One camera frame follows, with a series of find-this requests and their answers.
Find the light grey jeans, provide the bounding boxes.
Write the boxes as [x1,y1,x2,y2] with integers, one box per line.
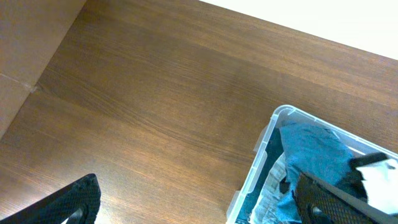
[249,152,286,224]

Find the clear plastic storage container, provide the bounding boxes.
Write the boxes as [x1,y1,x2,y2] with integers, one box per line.
[226,105,397,224]

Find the small blue denim garment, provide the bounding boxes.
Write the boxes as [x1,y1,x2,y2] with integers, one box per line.
[276,121,368,223]

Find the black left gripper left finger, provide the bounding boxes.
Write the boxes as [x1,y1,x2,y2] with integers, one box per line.
[1,174,101,224]

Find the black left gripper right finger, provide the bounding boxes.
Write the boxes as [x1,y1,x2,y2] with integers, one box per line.
[293,173,397,224]

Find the dark blue jeans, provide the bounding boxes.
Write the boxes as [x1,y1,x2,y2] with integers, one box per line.
[234,128,284,223]

